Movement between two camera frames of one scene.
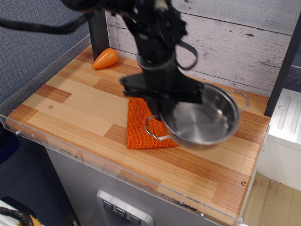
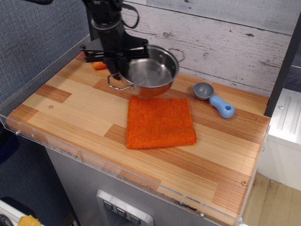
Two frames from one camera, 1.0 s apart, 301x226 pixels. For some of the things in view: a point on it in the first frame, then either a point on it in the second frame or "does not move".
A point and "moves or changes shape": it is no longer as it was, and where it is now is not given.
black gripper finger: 156,106 -> 113,65
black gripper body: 160,79 -> 114,46
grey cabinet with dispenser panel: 96,197 does not move
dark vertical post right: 281,82 does not move
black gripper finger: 164,109 -> 123,66
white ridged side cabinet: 280,159 does not move
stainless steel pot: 212,120 moves or changes shape
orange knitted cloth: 145,130 does not move
